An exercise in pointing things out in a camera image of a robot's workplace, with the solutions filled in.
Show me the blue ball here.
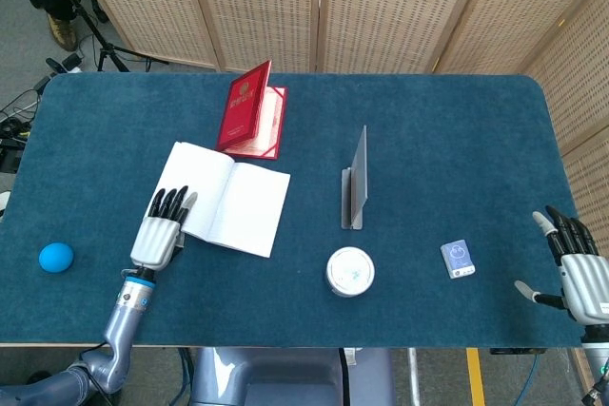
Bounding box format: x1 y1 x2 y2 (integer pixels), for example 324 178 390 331
38 242 75 275

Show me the blue cable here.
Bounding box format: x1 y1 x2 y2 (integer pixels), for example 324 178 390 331
516 351 542 406

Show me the white lined notebook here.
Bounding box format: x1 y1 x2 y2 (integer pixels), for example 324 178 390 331
154 141 292 259

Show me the grey robot torso base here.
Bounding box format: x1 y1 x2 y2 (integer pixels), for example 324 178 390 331
189 346 396 406

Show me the tan shoe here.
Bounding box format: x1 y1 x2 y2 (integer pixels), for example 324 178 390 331
47 14 79 52

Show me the black tripod stand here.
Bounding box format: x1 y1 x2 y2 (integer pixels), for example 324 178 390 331
45 0 168 73

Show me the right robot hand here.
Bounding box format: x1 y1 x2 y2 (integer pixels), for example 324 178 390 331
514 205 609 324

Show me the red certificate folder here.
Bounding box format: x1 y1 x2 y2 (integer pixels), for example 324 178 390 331
215 59 289 161

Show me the blue carpet table mat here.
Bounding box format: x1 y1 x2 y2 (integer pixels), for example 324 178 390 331
0 71 584 348

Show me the purple card box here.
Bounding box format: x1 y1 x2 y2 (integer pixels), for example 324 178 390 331
439 238 478 280

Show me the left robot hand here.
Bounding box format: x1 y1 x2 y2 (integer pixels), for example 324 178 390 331
129 184 199 270

